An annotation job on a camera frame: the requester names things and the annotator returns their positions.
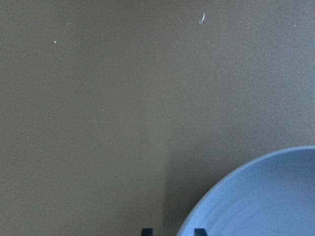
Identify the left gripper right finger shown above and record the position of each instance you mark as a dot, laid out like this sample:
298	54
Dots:
200	232

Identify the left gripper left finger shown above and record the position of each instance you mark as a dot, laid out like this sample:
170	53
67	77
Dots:
147	232

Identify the blue round plate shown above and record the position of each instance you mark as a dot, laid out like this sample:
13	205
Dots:
273	195

